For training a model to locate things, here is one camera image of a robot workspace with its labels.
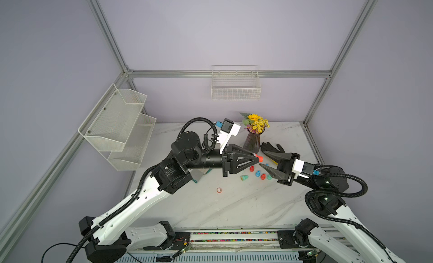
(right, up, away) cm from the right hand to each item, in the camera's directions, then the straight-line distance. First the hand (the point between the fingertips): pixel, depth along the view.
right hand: (261, 157), depth 54 cm
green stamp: (-1, -16, +38) cm, 41 cm away
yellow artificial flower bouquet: (+4, +14, +31) cm, 34 cm away
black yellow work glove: (+17, +1, +53) cm, 55 cm away
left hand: (-4, 0, -7) cm, 8 cm away
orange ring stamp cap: (-14, -22, +34) cm, 43 cm away
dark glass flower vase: (+4, +4, +40) cm, 41 cm away
